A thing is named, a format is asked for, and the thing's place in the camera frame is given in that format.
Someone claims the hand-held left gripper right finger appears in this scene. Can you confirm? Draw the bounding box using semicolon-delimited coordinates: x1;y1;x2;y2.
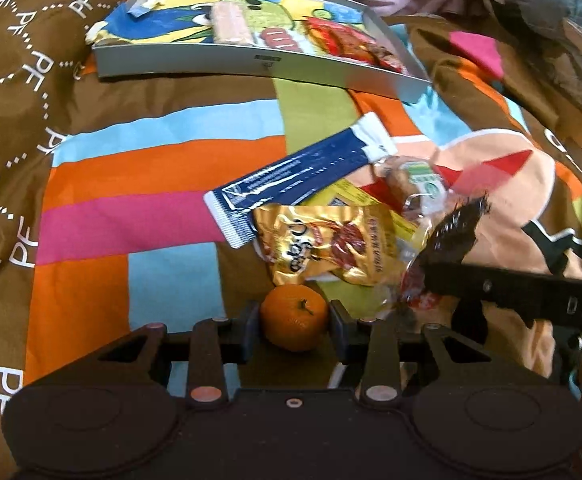
329;300;502;409

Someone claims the brown printed blanket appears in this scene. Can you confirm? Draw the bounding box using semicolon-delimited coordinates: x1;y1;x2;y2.
0;0;137;480

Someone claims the gold snack packet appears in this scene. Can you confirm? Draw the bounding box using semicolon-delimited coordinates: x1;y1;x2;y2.
251;204;403;287

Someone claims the orange tangerine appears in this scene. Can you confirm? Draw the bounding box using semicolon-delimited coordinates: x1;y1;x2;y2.
260;285;331;352

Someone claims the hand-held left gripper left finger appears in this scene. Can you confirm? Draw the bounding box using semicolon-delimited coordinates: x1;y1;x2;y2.
91;300;263;409

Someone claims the red spicy strip packet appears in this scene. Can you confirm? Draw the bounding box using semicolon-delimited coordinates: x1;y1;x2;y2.
256;15;406;72

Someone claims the clear plastic bag of clothes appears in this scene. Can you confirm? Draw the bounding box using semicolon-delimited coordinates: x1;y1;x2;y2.
463;0;582;123

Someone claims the clear packet with green label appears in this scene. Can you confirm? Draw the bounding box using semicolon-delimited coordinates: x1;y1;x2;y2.
375;155;454;223

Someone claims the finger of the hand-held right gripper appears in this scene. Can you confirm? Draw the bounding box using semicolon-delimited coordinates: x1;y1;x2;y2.
415;259;502;346
521;220;582;281

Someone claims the cartoon drawing paper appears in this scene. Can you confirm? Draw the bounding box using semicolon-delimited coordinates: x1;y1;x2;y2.
87;0;414;77

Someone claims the pink sausage packet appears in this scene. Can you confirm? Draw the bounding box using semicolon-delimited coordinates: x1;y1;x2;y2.
210;0;254;47

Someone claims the grey cardboard tray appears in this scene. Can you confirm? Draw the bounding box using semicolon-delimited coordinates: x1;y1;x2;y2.
85;0;434;106

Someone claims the blue and white snack packet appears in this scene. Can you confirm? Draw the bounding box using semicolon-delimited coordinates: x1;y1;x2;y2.
203;112;398;250

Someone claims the yellow snack packet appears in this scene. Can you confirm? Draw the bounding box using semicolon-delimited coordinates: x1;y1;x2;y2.
318;179;424;242

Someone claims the dark red snack packet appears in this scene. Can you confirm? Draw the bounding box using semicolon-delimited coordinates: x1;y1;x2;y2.
400;195;492;311

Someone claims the colourful striped bed sheet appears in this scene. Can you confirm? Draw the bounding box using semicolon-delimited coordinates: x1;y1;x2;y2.
24;15;582;401

